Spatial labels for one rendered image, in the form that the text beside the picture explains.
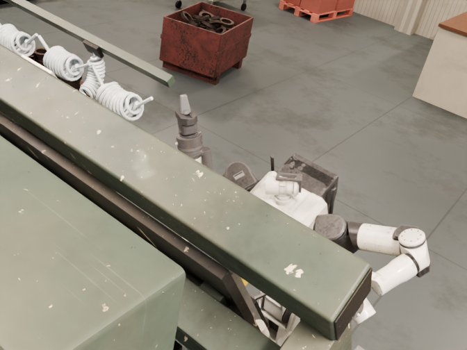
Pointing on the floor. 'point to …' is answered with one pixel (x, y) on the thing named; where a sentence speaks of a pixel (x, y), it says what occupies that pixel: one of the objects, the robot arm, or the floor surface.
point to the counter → (447, 68)
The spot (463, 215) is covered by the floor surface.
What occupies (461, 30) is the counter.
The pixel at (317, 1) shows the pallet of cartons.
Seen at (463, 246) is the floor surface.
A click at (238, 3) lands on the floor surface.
